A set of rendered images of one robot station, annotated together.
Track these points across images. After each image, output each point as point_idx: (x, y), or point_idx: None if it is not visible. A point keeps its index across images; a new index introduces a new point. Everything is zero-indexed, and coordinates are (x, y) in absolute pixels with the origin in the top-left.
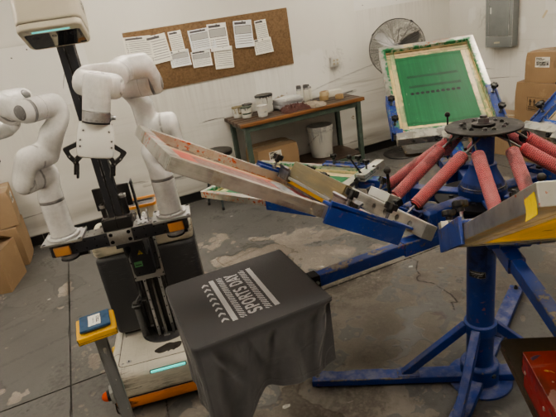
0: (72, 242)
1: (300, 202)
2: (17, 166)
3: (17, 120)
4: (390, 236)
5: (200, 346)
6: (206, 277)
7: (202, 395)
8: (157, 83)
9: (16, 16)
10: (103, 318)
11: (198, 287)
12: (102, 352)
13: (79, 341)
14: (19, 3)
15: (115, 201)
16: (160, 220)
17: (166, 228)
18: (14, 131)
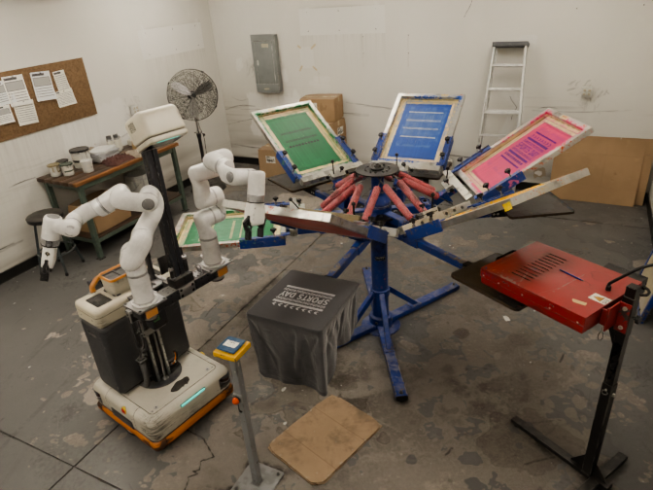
0: (160, 302)
1: (361, 227)
2: (136, 248)
3: (142, 210)
4: (384, 239)
5: (322, 328)
6: (266, 298)
7: (290, 375)
8: None
9: (148, 130)
10: (237, 340)
11: (271, 304)
12: (237, 367)
13: (236, 358)
14: (148, 121)
15: (180, 262)
16: (215, 268)
17: (215, 275)
18: (85, 222)
